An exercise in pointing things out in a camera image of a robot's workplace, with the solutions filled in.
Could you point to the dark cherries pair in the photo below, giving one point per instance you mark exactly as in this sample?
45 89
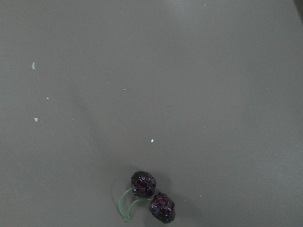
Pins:
143 186

